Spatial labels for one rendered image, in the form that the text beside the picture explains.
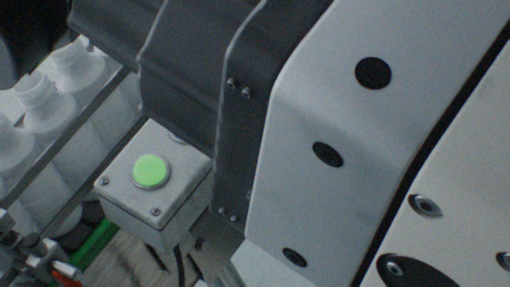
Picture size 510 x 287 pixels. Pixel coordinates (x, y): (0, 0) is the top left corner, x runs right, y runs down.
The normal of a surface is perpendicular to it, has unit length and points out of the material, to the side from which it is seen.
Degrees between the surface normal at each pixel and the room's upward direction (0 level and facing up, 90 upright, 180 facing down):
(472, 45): 30
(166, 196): 20
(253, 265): 0
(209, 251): 90
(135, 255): 90
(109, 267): 90
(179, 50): 61
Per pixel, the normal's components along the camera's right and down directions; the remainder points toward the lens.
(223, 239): 0.75, 0.24
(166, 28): -0.39, 0.26
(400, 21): 0.08, -0.45
